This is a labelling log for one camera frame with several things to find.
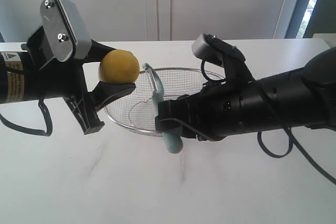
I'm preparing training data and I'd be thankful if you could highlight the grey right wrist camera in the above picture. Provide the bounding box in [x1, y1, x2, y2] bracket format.
[192, 34, 257, 83]

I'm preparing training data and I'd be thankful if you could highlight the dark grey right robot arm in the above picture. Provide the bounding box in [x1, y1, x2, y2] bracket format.
[155, 48, 335, 141]

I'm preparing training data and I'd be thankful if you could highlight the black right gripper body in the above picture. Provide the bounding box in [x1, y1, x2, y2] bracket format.
[178, 80, 260, 142]

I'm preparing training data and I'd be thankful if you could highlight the oval metal wire basket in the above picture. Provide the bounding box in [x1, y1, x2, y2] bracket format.
[104, 67, 229, 137]

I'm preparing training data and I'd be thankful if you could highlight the teal handled peeler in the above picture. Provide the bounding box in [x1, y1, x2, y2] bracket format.
[142, 62, 184, 155]

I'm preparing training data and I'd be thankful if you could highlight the yellow lemon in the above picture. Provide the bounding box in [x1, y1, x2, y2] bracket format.
[99, 49, 140, 84]

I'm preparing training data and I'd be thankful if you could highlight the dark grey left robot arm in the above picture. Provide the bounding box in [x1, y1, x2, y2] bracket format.
[1, 27, 135, 136]

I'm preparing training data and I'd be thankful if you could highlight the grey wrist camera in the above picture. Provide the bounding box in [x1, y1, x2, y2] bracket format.
[40, 0, 92, 62]
[192, 34, 257, 83]

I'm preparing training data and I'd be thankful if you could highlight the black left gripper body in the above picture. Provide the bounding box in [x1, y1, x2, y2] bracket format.
[22, 26, 104, 134]

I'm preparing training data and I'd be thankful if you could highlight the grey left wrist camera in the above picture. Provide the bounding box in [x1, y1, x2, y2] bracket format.
[40, 0, 92, 62]

